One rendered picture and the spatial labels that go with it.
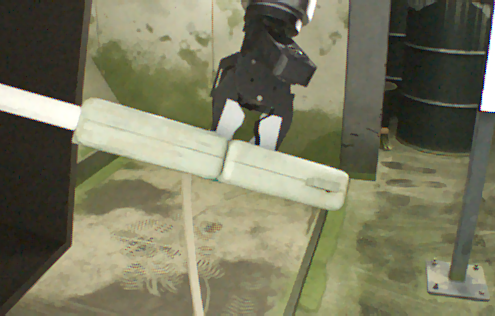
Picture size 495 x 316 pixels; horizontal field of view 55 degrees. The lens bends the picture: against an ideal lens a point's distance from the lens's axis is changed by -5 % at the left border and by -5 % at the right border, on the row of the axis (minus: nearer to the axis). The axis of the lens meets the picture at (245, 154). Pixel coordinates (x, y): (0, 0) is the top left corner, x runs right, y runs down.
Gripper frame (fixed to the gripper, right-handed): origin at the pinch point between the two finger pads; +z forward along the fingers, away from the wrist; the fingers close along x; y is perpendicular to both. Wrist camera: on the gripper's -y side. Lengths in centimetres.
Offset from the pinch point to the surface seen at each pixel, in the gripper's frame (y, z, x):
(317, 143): 160, -31, -99
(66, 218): 48, 16, 13
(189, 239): 26.7, 11.9, -5.7
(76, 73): 36.8, -10.0, 19.6
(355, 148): 149, -33, -114
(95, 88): 215, -29, 5
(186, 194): 25.3, 4.7, -2.6
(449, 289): 65, 14, -109
